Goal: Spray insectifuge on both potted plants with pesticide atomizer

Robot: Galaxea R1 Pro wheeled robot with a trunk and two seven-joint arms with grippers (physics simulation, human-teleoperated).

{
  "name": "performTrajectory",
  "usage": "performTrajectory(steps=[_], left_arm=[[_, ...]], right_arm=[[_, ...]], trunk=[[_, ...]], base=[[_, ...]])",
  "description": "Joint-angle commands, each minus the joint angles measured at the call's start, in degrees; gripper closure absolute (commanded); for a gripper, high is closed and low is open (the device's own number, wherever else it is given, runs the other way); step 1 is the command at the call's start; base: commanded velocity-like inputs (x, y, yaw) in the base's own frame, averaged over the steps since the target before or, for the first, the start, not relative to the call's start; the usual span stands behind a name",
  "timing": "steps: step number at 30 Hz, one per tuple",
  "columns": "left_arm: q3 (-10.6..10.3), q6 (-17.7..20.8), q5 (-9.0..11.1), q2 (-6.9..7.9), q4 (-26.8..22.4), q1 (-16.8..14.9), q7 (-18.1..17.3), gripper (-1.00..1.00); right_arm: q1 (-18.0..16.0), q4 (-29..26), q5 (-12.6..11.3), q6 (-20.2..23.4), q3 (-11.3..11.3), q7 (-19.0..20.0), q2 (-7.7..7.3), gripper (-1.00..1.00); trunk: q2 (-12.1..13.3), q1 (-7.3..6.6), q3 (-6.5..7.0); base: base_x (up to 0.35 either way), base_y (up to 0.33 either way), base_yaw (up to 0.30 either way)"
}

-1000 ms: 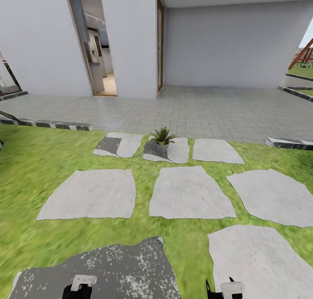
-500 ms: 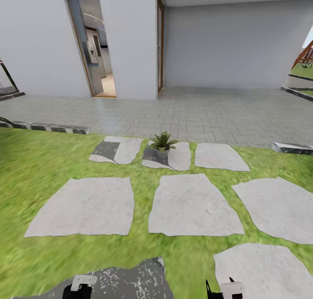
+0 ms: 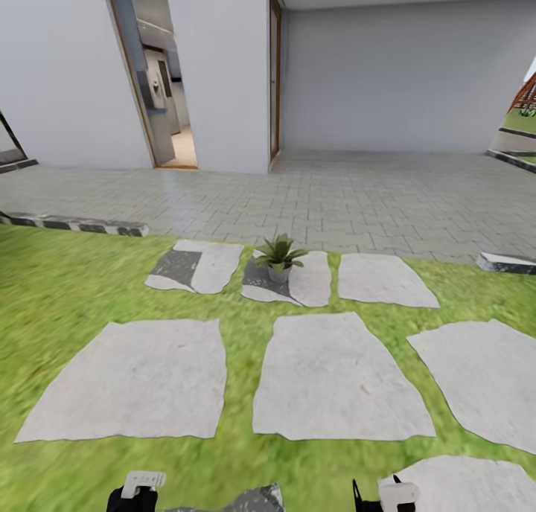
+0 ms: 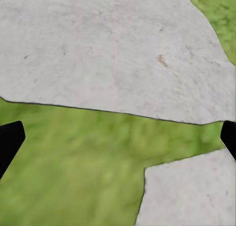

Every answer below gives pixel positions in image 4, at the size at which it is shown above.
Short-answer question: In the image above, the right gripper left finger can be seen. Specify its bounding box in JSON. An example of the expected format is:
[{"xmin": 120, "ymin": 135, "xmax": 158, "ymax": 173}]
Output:
[{"xmin": 0, "ymin": 121, "xmax": 26, "ymax": 179}]

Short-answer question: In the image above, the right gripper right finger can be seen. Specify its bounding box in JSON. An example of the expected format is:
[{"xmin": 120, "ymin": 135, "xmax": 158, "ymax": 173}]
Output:
[{"xmin": 220, "ymin": 120, "xmax": 236, "ymax": 160}]

